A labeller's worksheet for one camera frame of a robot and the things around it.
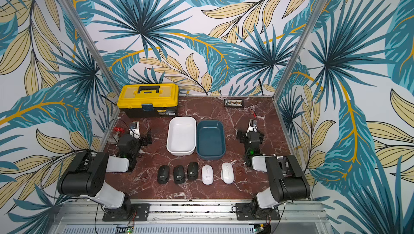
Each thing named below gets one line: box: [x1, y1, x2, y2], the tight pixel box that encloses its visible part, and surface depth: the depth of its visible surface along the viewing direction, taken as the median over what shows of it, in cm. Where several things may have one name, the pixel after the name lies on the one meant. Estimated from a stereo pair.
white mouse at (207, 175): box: [201, 164, 215, 186], surface depth 85 cm
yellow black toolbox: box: [116, 83, 180, 119], surface depth 100 cm
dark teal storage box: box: [196, 119, 226, 161], surface depth 100 cm
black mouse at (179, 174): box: [173, 164, 185, 185], surface depth 85 cm
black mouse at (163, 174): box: [157, 164, 170, 184], surface depth 85 cm
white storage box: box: [166, 116, 197, 156], surface depth 101 cm
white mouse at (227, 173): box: [220, 161, 234, 184], surface depth 85 cm
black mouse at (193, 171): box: [187, 161, 199, 181], surface depth 86 cm
